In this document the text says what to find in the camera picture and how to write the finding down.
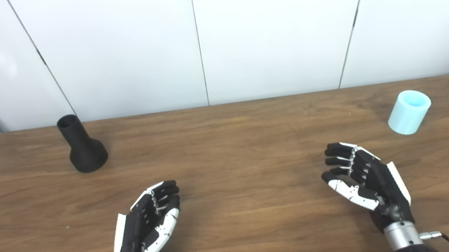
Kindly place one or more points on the white and black right hand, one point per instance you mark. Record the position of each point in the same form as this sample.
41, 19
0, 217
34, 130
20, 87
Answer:
381, 183

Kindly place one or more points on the white and black left hand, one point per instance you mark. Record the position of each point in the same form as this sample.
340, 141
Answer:
134, 229

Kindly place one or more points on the black flared nozzle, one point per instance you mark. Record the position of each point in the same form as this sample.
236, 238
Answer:
84, 151

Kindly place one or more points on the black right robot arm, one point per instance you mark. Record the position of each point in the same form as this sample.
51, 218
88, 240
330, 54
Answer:
404, 239

